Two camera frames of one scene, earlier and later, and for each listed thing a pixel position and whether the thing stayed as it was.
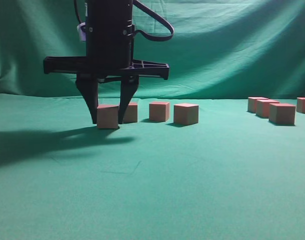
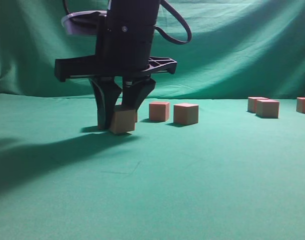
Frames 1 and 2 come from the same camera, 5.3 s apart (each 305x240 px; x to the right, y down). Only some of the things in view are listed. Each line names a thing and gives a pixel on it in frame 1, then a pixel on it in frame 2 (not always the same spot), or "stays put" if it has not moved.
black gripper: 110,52 -> 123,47
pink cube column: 282,114 -> 123,120
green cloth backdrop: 217,151 stays put
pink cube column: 186,113 stays put
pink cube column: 303,104 stays put
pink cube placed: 159,111 stays put
